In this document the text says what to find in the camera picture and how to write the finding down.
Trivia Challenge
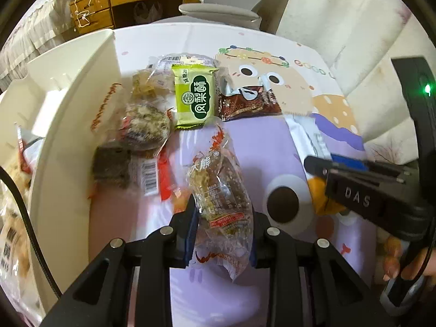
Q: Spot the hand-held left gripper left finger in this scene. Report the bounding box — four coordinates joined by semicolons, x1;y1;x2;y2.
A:
41;198;199;327

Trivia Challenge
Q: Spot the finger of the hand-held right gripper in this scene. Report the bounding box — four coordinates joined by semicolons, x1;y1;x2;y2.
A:
304;156;332;178
331;154;409;184

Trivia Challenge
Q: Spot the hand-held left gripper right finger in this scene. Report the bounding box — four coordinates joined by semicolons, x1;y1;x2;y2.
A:
250;210;396;327

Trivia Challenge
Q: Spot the orange white snack packet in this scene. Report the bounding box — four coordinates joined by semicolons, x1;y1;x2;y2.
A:
285;114;348;217

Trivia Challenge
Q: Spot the clear brown cake packet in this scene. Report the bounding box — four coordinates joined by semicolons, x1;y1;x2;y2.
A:
186;126;254;281

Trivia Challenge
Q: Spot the dark brown snack packet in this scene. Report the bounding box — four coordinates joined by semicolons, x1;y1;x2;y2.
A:
218;87;283;122

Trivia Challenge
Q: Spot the clear dark seed bar packet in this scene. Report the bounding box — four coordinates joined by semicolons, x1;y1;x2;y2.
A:
89;143;172;201

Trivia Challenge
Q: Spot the clear nut cluster packet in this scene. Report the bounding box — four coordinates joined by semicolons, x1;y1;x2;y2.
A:
121;104;172;154

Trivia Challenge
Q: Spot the green pastry packet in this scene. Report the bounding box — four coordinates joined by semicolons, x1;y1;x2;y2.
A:
172;64;219;130

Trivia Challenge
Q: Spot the clear pale cracker packet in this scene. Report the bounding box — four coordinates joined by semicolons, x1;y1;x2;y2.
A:
131;68;172;101

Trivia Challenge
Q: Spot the brown bread packet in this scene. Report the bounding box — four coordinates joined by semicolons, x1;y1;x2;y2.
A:
0;208;44;327

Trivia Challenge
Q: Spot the white plastic tray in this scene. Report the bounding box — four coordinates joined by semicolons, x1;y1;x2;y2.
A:
0;29;118;327

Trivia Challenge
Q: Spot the red striped snack packet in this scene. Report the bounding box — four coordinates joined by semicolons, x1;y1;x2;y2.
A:
15;126;44;175

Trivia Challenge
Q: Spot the person's right hand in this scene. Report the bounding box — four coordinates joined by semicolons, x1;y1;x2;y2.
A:
383;247;436;281

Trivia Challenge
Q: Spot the white floral curtain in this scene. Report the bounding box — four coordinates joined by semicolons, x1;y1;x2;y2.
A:
276;0;436;164

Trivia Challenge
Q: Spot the grey office chair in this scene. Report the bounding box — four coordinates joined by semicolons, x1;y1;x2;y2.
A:
153;0;297;31

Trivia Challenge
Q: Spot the clear plastic bag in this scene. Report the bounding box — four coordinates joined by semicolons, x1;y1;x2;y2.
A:
134;2;161;24

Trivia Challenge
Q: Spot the white lace cloth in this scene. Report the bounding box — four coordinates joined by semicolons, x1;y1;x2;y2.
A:
0;0;74;86

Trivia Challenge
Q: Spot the black cable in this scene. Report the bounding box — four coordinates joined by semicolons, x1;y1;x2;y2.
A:
0;167;63;297

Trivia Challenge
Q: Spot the white charging cable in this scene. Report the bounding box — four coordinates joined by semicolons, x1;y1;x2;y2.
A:
73;0;95;28

